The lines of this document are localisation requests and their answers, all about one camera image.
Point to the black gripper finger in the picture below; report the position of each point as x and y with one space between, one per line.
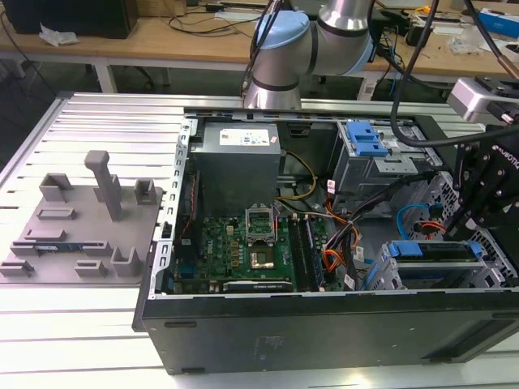
476 202
460 178

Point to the hard disk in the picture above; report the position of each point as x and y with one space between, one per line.
430 253

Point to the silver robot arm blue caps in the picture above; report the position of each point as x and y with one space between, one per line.
280 61

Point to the metal disk bay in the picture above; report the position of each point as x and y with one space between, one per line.
492 259

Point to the black RAM slot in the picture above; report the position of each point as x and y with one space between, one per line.
298 251

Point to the metal drive cage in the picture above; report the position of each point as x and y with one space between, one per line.
365 170

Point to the blue empty drive carrier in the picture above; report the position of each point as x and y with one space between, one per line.
367 139

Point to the wooden desk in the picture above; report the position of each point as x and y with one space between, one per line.
162 44
438 61

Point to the white hanging tag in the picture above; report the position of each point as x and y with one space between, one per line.
367 89

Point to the clear plastic bag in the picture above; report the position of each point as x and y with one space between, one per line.
464 40

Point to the small black box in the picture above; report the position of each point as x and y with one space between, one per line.
415 33

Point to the blue cardboard box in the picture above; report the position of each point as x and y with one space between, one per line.
496 20

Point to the installed RAM stick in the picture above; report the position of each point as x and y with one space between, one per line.
315 255

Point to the grey power supply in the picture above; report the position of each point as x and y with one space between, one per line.
235 174

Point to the black graphics card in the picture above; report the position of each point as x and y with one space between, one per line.
259 286

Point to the black PC case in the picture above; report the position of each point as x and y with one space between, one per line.
284 336

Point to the green motherboard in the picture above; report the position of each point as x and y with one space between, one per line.
227 247

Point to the grey parts rack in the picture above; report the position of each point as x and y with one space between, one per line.
81 227

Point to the RAM stick on rack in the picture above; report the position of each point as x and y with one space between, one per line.
61 246

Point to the black box on desk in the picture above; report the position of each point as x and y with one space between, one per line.
73 16

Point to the white crumpled paper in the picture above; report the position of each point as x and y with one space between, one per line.
57 35

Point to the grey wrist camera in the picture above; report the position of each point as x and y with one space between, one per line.
466 99

